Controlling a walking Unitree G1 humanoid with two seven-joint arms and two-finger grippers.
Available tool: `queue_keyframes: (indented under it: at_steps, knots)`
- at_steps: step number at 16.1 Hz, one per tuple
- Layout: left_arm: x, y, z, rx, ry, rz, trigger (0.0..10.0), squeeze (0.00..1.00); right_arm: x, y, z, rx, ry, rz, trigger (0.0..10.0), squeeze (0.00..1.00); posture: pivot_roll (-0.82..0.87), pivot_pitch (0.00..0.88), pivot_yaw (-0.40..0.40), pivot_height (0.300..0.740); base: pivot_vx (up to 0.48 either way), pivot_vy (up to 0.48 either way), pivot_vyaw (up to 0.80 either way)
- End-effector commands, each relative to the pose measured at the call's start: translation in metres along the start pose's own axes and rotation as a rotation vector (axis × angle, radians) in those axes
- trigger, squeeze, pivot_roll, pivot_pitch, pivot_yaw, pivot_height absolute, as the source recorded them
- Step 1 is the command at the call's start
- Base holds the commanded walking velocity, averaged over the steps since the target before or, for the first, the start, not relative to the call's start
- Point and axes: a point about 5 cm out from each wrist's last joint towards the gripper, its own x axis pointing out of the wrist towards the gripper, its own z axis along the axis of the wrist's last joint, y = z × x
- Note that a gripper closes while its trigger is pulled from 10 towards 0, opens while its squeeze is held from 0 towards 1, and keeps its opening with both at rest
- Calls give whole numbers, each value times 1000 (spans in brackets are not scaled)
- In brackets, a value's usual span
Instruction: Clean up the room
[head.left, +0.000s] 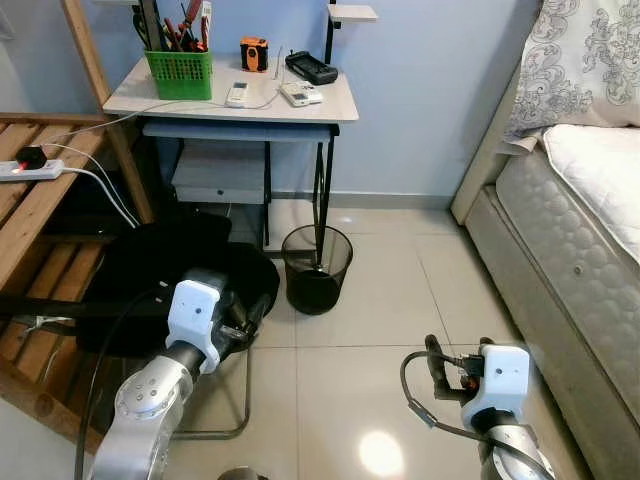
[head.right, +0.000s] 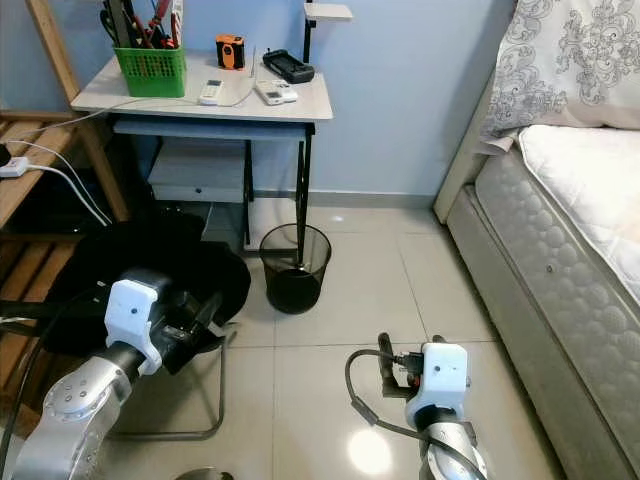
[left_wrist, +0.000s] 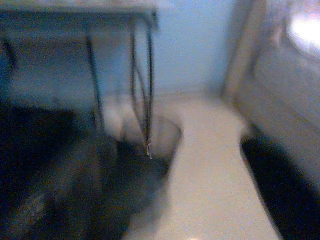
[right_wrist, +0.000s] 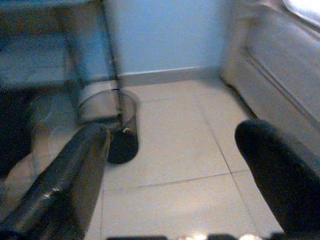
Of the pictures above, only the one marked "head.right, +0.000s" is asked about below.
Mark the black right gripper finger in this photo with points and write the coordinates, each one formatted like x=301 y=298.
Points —
x=386 y=358
x=437 y=342

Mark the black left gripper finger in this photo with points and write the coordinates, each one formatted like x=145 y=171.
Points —
x=212 y=338
x=211 y=312

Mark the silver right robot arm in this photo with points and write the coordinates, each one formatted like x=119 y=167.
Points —
x=455 y=455

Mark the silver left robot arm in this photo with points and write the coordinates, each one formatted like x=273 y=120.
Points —
x=75 y=410

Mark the black mesh waste bin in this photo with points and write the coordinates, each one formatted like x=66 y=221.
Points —
x=295 y=290

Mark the black cushioned metal chair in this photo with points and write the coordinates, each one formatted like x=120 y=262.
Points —
x=100 y=270

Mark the white drawer box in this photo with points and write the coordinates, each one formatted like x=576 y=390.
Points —
x=190 y=178

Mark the grey left robot foot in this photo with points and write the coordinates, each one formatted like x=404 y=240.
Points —
x=205 y=474

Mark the grey blue keyboard tray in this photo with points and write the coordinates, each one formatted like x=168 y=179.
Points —
x=210 y=129

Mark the white remote control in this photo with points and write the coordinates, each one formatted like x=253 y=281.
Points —
x=211 y=92
x=287 y=89

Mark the white remote with dark screen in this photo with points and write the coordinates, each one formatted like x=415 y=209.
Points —
x=265 y=93

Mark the white power strip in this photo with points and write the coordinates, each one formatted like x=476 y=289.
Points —
x=15 y=168

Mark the green plastic basket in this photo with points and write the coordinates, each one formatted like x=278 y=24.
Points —
x=150 y=72

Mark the black case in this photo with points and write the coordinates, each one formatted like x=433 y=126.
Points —
x=290 y=68

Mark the orange and black device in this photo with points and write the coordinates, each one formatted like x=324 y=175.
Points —
x=230 y=52

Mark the grey floral patterned pillow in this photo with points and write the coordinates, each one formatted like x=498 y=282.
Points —
x=560 y=60

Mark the small white shelf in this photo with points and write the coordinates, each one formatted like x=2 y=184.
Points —
x=328 y=12

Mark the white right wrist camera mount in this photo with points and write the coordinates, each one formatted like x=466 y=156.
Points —
x=440 y=380

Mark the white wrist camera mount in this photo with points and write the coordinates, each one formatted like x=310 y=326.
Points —
x=132 y=315
x=440 y=380

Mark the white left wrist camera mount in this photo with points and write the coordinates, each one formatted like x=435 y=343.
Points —
x=132 y=315

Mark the wooden slatted frame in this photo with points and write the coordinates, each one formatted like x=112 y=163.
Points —
x=20 y=205

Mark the light wood desk black frame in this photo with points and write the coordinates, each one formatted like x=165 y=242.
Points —
x=150 y=108

